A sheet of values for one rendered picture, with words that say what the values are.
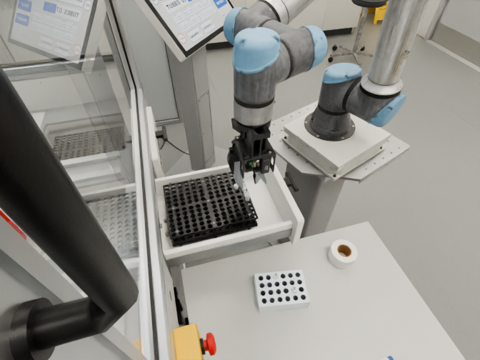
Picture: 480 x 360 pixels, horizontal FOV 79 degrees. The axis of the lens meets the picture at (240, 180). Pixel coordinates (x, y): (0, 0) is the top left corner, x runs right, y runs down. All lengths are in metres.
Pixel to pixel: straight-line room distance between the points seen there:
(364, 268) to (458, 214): 1.49
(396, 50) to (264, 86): 0.47
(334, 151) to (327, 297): 0.49
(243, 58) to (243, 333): 0.59
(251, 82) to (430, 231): 1.78
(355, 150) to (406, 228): 1.06
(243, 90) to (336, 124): 0.64
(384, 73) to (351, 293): 0.59
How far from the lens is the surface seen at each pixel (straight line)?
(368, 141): 1.15
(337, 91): 1.03
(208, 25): 1.53
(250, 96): 0.51
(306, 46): 0.57
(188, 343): 0.62
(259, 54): 0.48
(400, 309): 0.88
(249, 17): 0.65
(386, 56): 0.91
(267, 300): 0.76
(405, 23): 0.87
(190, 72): 1.61
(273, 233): 0.75
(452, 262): 2.07
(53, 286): 0.19
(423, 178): 2.44
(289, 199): 0.75
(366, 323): 0.83
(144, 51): 2.33
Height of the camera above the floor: 1.50
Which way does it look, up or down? 47 degrees down
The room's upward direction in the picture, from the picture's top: straight up
